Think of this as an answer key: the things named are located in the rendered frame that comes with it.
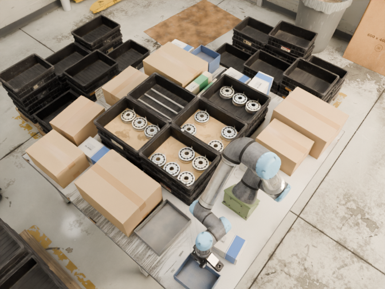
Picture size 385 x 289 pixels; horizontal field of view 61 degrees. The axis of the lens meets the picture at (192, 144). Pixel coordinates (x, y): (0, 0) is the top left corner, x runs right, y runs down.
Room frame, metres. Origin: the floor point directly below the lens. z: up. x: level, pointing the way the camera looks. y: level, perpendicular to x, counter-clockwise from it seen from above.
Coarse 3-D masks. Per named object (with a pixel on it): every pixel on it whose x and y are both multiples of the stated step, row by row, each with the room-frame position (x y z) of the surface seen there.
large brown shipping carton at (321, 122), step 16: (288, 96) 1.60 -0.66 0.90; (304, 96) 1.60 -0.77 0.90; (288, 112) 1.45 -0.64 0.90; (304, 112) 1.45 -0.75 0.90; (320, 112) 1.46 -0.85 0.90; (336, 112) 1.46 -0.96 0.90; (304, 128) 1.32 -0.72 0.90; (320, 128) 1.32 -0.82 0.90; (336, 128) 1.32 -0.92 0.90; (320, 144) 1.23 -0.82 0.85
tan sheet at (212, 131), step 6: (192, 120) 1.44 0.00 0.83; (210, 120) 1.44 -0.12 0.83; (216, 120) 1.44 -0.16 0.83; (180, 126) 1.39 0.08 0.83; (198, 126) 1.39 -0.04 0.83; (204, 126) 1.39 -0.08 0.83; (210, 126) 1.39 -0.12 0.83; (216, 126) 1.39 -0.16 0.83; (222, 126) 1.39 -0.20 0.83; (198, 132) 1.34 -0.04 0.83; (204, 132) 1.34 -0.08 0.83; (210, 132) 1.34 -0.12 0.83; (216, 132) 1.34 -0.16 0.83; (204, 138) 1.29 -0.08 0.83; (210, 138) 1.29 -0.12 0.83; (216, 138) 1.29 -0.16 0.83
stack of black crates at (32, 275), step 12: (24, 264) 0.58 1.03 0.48; (36, 264) 0.61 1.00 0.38; (12, 276) 0.51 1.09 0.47; (24, 276) 0.54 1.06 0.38; (36, 276) 0.54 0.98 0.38; (48, 276) 0.54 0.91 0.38; (0, 288) 0.45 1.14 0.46; (12, 288) 0.47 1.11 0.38; (24, 288) 0.47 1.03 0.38; (36, 288) 0.47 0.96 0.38; (48, 288) 0.47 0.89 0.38; (60, 288) 0.47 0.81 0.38
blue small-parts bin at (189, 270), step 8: (192, 256) 0.55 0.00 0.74; (184, 264) 0.52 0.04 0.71; (192, 264) 0.52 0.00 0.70; (176, 272) 0.47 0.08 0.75; (184, 272) 0.48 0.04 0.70; (192, 272) 0.48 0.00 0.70; (200, 272) 0.48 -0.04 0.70; (208, 272) 0.48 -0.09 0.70; (216, 272) 0.46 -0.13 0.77; (176, 280) 0.44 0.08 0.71; (184, 280) 0.44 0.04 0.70; (192, 280) 0.44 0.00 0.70; (200, 280) 0.44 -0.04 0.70; (208, 280) 0.44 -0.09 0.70; (216, 280) 0.44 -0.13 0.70; (192, 288) 0.40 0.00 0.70; (200, 288) 0.40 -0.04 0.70; (208, 288) 0.40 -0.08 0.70
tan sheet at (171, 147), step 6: (168, 138) 1.29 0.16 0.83; (162, 144) 1.24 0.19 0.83; (168, 144) 1.24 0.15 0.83; (174, 144) 1.24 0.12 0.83; (180, 144) 1.24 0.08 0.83; (156, 150) 1.19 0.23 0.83; (162, 150) 1.19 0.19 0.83; (168, 150) 1.19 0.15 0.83; (174, 150) 1.19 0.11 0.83; (150, 156) 1.15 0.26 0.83; (168, 156) 1.15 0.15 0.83; (174, 156) 1.15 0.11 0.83; (198, 156) 1.15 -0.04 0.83; (180, 162) 1.10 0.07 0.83; (210, 162) 1.10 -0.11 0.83; (180, 168) 1.06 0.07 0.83; (186, 168) 1.06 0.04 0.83; (198, 174) 1.02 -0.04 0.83; (186, 180) 0.98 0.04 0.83
